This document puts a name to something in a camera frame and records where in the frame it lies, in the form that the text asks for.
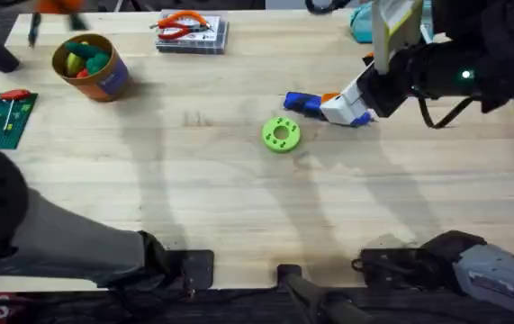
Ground green disc with holes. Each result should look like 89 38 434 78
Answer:
261 116 302 155

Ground teal pouch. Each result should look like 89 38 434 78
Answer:
349 1 375 45

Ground right wrist flat plate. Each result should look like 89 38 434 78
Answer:
370 0 425 76

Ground clear plastic parts box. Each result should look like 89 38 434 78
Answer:
154 9 230 57

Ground brown tub with toys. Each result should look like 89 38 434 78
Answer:
50 32 131 103

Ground black pen tool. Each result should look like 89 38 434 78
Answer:
27 12 42 49

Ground green board with blocks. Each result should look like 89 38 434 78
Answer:
0 88 40 151

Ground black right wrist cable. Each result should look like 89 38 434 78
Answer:
411 87 481 131

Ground orange handled pliers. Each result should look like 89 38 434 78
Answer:
149 9 213 41

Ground black rail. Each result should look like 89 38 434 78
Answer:
0 264 514 324

